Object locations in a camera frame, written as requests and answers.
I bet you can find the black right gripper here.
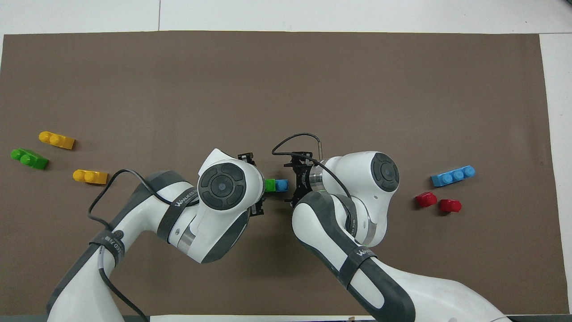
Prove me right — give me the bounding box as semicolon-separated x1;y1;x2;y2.
237;152;314;218

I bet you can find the red single-stud block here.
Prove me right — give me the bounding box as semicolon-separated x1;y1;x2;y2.
416;192;438;209
437;199;463;214

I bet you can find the yellow two-stud block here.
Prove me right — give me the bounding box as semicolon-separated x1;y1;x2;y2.
38;131;76;150
72;169;109;186

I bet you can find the brown table mat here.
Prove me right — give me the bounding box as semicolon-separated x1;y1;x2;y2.
0;30;571;316

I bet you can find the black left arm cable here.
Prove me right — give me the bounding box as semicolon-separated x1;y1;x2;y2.
88;169;198;322

